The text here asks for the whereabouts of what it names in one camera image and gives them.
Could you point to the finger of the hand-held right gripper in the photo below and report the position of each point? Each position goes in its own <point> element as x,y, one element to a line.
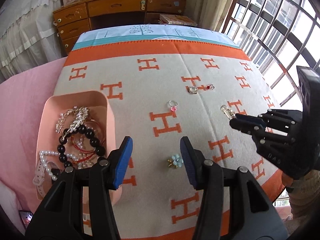
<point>241,126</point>
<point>246,118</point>

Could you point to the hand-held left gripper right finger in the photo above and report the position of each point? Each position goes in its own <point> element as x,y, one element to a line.
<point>188,163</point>

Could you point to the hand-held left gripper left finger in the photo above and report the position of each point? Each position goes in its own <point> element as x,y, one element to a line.
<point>123,160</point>

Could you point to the blue flower hair pin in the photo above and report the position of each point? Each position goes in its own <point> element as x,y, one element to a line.
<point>175,161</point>

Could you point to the clear crystal hairpin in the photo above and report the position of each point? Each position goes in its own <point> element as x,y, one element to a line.
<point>225,110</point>

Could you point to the pink jewelry box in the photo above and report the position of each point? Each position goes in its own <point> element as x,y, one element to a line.
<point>100,100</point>

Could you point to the white smartwatch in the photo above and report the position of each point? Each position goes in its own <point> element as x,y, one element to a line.
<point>41,173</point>

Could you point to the person's right forearm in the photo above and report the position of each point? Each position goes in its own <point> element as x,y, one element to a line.
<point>306,195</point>

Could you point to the orange patterned blanket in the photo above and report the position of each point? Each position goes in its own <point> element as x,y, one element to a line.
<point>150,92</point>

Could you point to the metal window grille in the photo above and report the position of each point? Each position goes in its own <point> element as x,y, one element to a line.
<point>275,25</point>

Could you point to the pink bed sheet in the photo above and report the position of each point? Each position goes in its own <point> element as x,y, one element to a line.
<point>22,110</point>

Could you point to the smartphone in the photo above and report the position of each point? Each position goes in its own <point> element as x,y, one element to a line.
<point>26,218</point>

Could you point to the stack of large books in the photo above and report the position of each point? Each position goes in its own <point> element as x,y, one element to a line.
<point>178,20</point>

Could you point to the beige curtain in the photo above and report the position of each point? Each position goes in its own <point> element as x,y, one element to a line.
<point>207,2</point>

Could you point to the white embroidered pillow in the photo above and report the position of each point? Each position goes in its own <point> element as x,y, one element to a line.
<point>7,197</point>

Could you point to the light blue printed cloth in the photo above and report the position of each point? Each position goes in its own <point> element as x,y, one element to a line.
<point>120,36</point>

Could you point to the white drawer safety lock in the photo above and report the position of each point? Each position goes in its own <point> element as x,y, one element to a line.
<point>143,5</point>

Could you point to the wooden desk with drawers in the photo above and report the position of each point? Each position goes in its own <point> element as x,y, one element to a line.
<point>112,7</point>

